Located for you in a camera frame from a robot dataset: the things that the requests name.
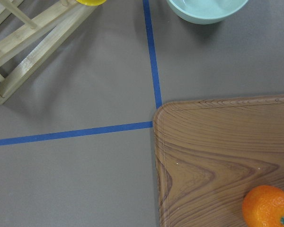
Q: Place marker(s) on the orange mandarin fruit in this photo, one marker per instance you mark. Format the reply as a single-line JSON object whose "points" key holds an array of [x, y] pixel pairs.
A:
{"points": [[263, 206]]}

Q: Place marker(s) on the brown wooden tray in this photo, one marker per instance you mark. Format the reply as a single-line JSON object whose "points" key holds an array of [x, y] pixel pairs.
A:
{"points": [[211, 153]]}

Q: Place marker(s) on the wooden mug rack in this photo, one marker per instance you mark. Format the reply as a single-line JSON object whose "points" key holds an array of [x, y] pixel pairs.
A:
{"points": [[51, 26]]}

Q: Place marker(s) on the mint green bowl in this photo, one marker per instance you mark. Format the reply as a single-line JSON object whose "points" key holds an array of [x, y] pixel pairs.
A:
{"points": [[204, 12]]}

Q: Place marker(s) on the yellow cup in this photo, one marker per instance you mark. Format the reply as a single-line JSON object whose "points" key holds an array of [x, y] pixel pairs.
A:
{"points": [[91, 2]]}

